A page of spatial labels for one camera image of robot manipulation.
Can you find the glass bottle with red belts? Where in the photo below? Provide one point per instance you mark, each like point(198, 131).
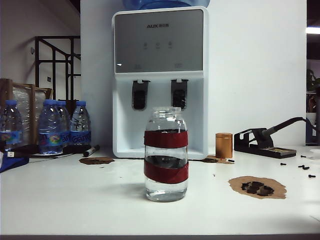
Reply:
point(165, 142)

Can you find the dark dispenser tap lever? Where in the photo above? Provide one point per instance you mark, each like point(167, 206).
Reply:
point(179, 95)
point(140, 95)

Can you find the clear plastic water bottle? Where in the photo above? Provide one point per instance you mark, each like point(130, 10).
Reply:
point(80, 125)
point(50, 125)
point(65, 120)
point(11, 125)

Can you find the white water dispenser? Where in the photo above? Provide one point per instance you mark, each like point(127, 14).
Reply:
point(162, 37)

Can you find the brown patch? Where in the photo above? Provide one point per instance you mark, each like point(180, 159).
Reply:
point(280, 193)
point(212, 159)
point(97, 160)

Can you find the golden cylindrical can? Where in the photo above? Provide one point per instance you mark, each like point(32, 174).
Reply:
point(224, 145)

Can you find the black marker pen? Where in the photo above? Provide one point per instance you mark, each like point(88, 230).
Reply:
point(91, 150)

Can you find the small black gear piece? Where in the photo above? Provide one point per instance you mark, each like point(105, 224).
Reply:
point(267, 190)
point(245, 186)
point(255, 186)

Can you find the black soldering iron stand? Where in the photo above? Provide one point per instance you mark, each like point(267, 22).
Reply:
point(265, 150)

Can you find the black soldering iron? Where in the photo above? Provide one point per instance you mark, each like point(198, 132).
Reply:
point(280, 126)

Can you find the black stair railing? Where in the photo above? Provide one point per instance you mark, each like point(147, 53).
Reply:
point(36, 62)

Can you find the blue cloth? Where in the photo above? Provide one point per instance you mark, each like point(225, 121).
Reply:
point(12, 162)

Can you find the green potted plant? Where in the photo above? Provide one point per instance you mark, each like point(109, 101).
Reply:
point(312, 80)

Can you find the ceiling light panel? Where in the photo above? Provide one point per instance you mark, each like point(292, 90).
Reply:
point(313, 29)

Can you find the plastic-wrapped wooden frame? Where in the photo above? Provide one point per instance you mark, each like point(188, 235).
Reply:
point(31, 100)

